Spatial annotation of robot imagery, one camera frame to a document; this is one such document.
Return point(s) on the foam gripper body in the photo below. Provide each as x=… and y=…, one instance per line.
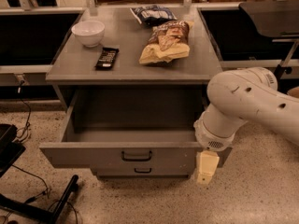
x=207, y=138

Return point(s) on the white ceramic bowl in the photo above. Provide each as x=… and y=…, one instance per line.
x=89, y=33

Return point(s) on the black office chair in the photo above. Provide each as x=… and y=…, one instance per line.
x=278, y=20

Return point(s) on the grey drawer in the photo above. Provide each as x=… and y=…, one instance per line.
x=117, y=128
x=142, y=172

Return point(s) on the grey drawer cabinet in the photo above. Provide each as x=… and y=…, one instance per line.
x=75, y=69

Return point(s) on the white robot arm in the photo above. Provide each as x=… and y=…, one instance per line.
x=238, y=96

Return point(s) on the black candy bar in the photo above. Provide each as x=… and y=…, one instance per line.
x=107, y=58

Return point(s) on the yellow brown chip bag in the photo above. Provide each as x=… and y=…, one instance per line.
x=169, y=41

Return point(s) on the grey bottom drawer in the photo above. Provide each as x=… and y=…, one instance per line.
x=142, y=172

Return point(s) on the blue chip bag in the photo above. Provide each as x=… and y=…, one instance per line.
x=153, y=15

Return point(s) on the grey top drawer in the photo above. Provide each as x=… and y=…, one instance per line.
x=117, y=128

